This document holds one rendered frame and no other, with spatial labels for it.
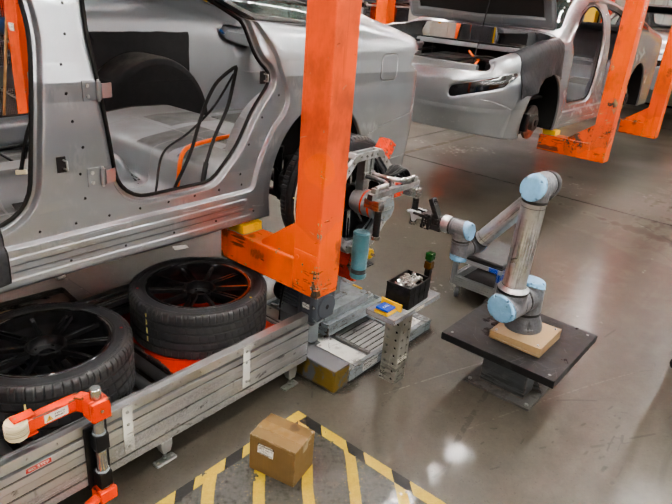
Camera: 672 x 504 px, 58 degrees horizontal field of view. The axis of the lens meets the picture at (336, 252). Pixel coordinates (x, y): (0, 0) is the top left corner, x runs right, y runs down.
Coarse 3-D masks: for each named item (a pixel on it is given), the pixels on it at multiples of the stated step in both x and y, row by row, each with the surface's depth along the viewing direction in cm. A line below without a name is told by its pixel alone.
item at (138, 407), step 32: (288, 320) 292; (224, 352) 263; (256, 352) 276; (160, 384) 239; (192, 384) 250; (128, 416) 228; (32, 448) 202; (64, 448) 211; (128, 448) 233; (0, 480) 195; (32, 480) 204
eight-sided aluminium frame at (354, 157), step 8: (352, 152) 306; (360, 152) 311; (368, 152) 309; (376, 152) 315; (384, 152) 320; (352, 160) 302; (360, 160) 306; (376, 160) 325; (384, 160) 323; (352, 168) 303; (384, 168) 333; (392, 184) 336; (344, 240) 317; (352, 240) 331; (344, 248) 320
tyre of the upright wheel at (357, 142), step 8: (352, 136) 313; (360, 136) 317; (352, 144) 311; (360, 144) 316; (368, 144) 321; (296, 152) 312; (296, 160) 309; (288, 168) 310; (296, 168) 308; (288, 176) 310; (296, 176) 307; (288, 184) 310; (296, 184) 306; (288, 192) 310; (280, 200) 315; (288, 200) 311; (296, 200) 307; (280, 208) 317; (288, 208) 312; (288, 216) 315; (288, 224) 320; (368, 224) 346
